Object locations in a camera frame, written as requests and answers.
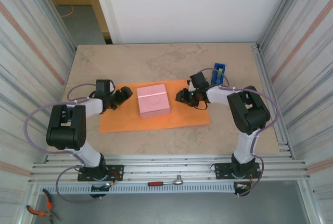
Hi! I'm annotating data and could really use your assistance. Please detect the orange wrapping paper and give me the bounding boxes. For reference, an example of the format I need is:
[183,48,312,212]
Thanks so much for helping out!
[98,79,211,134]

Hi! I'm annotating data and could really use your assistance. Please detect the pink gift box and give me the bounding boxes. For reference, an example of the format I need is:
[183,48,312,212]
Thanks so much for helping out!
[137,83,171,120]

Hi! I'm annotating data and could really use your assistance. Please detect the blue tape dispenser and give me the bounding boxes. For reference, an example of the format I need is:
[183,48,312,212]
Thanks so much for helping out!
[210,62,226,86]

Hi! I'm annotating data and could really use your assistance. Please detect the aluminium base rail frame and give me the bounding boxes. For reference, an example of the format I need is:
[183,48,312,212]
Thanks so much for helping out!
[28,155,312,183]

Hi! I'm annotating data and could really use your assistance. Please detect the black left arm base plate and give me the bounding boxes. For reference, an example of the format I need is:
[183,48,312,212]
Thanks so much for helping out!
[77,164,124,182]

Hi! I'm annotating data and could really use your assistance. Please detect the aluminium side rail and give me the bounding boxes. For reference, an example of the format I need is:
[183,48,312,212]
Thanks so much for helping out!
[251,42,296,160]

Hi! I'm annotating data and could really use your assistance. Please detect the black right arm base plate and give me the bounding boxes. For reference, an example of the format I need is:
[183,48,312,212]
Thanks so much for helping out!
[214,162,262,180]

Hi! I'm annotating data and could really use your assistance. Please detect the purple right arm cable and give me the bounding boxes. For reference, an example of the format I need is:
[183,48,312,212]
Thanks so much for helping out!
[201,67,280,197]

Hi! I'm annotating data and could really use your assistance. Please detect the white door frame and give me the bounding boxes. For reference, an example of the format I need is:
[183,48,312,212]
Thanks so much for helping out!
[90,0,123,45]

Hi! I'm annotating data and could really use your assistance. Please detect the red-handled ratchet wrench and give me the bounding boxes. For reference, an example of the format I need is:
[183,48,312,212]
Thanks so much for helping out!
[147,174,185,187]

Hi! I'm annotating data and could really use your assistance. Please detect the grey slotted cable duct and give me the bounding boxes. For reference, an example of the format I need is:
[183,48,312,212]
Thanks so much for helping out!
[39,183,236,195]

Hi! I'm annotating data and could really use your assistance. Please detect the orange floor cable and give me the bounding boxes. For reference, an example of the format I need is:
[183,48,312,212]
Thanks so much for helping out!
[60,5,75,18]

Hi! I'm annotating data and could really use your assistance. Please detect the orange-handled pliers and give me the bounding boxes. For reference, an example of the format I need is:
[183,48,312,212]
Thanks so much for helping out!
[25,189,62,222]

